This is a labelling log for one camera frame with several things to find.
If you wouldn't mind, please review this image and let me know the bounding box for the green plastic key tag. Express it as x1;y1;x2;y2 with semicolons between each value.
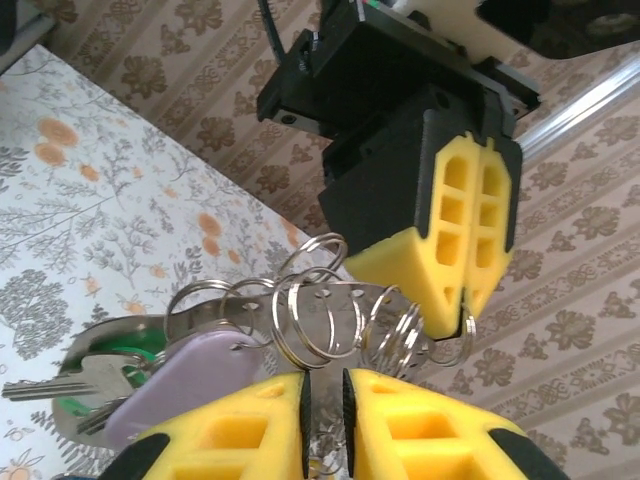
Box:
62;332;161;416

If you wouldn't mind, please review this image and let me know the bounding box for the silver key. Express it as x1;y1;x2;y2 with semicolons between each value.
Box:
74;394;126;436
2;354;136;401

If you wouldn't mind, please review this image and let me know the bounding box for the steel split ring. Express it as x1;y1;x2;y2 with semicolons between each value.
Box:
428;303;479;370
219;277;279;351
360;284;427;375
272;232;362;372
164;278;239;346

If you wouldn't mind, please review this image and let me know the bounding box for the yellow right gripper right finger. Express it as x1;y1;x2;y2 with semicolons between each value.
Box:
339;367;571;480

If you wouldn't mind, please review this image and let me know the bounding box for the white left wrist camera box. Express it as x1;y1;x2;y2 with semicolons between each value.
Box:
359;0;526;65

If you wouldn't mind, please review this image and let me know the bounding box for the aluminium frame post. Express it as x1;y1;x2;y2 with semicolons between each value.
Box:
517;62;640;151

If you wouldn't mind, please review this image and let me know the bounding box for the lilac plastic key tag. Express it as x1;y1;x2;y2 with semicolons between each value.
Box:
102;322;261;449

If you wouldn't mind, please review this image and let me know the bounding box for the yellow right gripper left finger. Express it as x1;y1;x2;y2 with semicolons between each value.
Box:
102;369;314;480

